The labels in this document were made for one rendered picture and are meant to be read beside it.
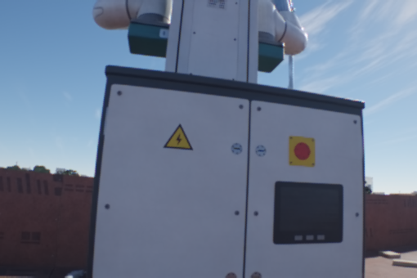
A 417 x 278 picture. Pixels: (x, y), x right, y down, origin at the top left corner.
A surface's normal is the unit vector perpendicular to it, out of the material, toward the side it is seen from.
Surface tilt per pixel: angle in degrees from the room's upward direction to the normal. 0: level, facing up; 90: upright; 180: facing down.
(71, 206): 90
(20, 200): 90
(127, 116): 90
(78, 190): 90
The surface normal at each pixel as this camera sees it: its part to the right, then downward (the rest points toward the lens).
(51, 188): 0.40, -0.14
